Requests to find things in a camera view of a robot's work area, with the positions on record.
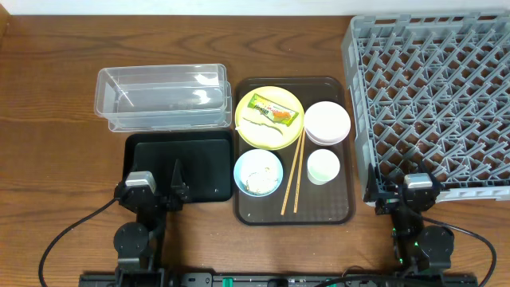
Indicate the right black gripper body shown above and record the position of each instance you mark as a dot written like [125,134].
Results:
[397,198]

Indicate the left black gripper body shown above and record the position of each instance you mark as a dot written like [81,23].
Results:
[155,195]

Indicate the white cup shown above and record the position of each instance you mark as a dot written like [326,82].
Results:
[323,166]

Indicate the pink white bowl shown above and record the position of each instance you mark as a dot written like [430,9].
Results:
[327,123]

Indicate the light blue bowl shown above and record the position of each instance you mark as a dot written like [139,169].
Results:
[254,160]

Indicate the pile of rice grains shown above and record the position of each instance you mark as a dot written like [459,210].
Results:
[261,182]

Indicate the yellow round plate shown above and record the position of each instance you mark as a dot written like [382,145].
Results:
[270,140]

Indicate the green snack wrapper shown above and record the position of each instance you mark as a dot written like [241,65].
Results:
[277,113]

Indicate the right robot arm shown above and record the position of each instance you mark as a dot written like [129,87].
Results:
[422,250]

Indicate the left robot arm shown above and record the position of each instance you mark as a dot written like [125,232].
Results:
[139,244]

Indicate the grey dishwasher rack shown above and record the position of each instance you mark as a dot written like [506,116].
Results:
[432,89]

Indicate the black plastic tray bin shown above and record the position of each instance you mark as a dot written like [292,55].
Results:
[206,156]

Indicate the right wooden chopstick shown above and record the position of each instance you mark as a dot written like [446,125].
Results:
[299,164]

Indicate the dark brown serving tray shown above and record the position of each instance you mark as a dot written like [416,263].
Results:
[328,204]

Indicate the clear plastic bin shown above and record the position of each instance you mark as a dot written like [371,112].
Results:
[166,98]

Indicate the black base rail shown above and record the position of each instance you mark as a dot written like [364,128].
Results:
[236,280]

